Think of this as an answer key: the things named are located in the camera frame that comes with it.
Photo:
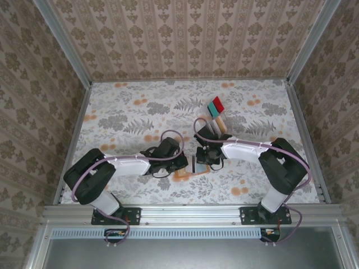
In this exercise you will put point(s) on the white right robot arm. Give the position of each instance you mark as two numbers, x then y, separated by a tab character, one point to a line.
241	152

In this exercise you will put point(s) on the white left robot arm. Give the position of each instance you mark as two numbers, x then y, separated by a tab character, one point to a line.
129	166

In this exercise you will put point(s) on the tan card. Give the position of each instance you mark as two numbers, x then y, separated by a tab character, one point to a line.
221	125

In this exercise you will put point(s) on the clear plastic card tray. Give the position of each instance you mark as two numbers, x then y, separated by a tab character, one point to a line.
203	116

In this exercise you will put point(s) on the teal card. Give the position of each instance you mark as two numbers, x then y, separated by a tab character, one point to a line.
214	110

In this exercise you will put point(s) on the red card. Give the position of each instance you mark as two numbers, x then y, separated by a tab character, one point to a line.
219	104

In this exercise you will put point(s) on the floral patterned tablecloth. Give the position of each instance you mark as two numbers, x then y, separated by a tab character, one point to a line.
140	95

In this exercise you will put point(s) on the black base connector box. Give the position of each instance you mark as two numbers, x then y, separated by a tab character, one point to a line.
115	234
270	234

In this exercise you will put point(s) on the grey metal panel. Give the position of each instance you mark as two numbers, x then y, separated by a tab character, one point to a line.
190	255

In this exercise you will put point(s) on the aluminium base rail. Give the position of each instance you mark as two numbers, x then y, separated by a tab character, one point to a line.
190	214

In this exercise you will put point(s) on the aluminium side rail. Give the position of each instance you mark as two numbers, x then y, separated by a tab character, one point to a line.
301	123
73	143

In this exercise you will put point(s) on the aluminium frame bar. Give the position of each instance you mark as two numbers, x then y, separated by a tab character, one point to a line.
343	246
37	246

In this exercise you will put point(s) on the aluminium corner post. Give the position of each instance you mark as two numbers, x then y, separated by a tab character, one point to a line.
311	39
63	42

